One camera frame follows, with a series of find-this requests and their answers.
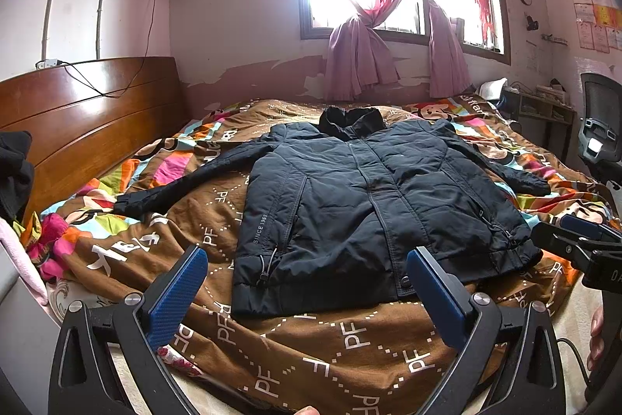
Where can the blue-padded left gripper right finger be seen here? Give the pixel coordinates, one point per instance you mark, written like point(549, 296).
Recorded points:
point(530, 378)

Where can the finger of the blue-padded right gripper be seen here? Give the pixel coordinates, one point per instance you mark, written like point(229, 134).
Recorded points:
point(590, 230)
point(566, 244)

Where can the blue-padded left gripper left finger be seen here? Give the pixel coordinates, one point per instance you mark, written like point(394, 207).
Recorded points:
point(84, 379)

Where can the dark navy padded jacket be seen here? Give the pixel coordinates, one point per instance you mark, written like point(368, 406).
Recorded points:
point(334, 207)

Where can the black clothes pile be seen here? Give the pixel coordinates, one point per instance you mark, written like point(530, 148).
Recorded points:
point(16, 174)

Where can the right hand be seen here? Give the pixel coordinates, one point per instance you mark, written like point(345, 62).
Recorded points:
point(596, 344)

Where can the left hand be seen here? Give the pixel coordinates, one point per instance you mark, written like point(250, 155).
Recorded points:
point(307, 410)

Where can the black office chair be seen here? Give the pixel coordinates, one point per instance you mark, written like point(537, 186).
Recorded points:
point(600, 129)

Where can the pink pillow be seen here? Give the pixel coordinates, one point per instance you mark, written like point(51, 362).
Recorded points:
point(22, 262)

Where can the cluttered side desk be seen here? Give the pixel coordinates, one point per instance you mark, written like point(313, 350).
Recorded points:
point(544, 122)

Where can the wooden bed headboard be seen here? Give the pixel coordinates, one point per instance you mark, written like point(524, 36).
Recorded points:
point(86, 119)

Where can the white power strip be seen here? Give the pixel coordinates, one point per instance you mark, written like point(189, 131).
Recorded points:
point(47, 63)

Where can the paper wall posters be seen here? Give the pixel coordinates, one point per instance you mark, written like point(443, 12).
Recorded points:
point(598, 24)

